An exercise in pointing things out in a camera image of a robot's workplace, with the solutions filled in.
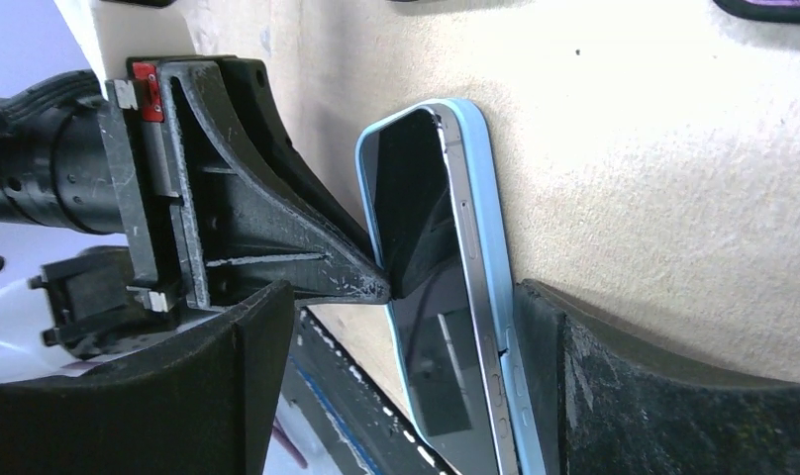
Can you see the light blue phone case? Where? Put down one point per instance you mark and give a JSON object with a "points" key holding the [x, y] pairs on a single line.
{"points": [[492, 262]]}

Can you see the black phone case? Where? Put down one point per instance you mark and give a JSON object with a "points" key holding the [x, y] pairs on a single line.
{"points": [[770, 11]]}

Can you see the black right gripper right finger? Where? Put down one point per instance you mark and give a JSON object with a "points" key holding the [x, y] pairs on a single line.
{"points": [[605, 401]]}

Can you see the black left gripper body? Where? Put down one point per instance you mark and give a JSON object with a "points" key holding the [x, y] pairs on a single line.
{"points": [[99, 158]]}

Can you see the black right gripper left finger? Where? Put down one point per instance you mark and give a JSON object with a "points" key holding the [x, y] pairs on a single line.
{"points": [[201, 402]]}

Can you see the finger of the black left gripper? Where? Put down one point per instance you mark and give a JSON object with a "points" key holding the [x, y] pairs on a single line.
{"points": [[238, 227], [249, 89]]}

